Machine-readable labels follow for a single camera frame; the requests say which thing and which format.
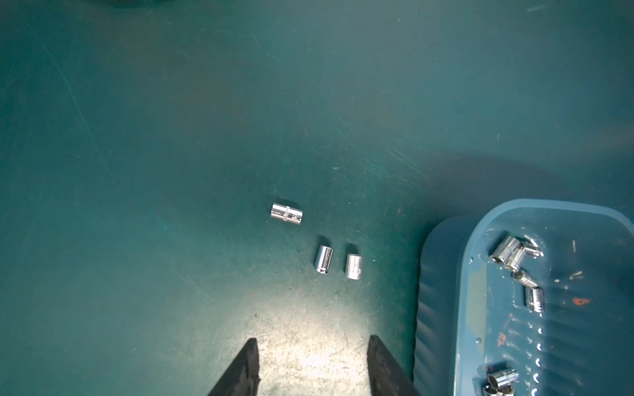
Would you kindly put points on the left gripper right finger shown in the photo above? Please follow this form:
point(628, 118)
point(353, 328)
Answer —
point(386, 377)

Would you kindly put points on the chrome socket in box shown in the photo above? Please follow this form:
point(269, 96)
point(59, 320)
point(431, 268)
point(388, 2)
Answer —
point(534, 299)
point(489, 390)
point(505, 249)
point(523, 278)
point(513, 264)
point(503, 378)
point(532, 249)

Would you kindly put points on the translucent blue storage box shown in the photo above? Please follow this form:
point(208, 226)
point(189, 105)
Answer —
point(472, 319)

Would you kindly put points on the knurled chrome socket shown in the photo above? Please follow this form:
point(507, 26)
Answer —
point(286, 213)

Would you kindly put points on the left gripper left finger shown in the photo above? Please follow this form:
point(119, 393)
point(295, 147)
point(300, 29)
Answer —
point(241, 378)

